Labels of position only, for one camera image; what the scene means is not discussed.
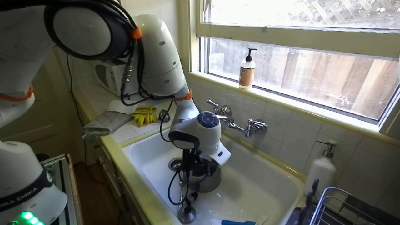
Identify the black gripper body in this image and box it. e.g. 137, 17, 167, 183
199, 152, 221, 172

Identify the stainless steel teapot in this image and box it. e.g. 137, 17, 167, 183
178, 160, 224, 194

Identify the metal utensil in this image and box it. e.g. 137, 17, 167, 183
178, 183, 188, 210

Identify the metal sink drain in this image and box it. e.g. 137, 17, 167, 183
168, 157, 186, 173

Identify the metal goblet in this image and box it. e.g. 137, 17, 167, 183
177, 195, 202, 225

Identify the white porcelain sink basin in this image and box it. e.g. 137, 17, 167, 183
122, 118, 308, 225

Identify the blue plastic object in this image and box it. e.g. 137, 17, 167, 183
221, 219, 258, 225

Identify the small metal sink strainer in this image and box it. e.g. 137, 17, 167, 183
158, 109, 172, 124

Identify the yellow rubber glove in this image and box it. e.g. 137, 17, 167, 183
132, 105, 161, 129

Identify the cream base cabinet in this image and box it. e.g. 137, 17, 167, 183
86, 137, 143, 225

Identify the brown pump soap bottle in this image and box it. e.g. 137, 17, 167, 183
238, 48, 259, 90

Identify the dark dish brush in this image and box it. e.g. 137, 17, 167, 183
306, 179, 322, 210

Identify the white pump dispenser bottle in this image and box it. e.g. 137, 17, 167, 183
306, 140, 338, 202

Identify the grey folded towel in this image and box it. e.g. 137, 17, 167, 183
82, 109, 134, 140

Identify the white countertop appliance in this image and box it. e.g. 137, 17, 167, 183
94, 62, 127, 98

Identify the white panelled door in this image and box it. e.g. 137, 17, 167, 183
8, 54, 86, 160

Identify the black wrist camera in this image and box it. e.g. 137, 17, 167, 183
181, 149, 202, 177

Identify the chrome wall faucet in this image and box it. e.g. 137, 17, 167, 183
207, 98, 271, 139

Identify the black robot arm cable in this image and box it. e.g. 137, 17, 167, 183
118, 4, 198, 208

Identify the cream window frame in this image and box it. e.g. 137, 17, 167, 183
179, 0, 400, 135

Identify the thin black wall cord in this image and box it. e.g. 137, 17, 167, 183
67, 54, 87, 127

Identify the wire dish rack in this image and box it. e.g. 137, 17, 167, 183
308, 187, 400, 225

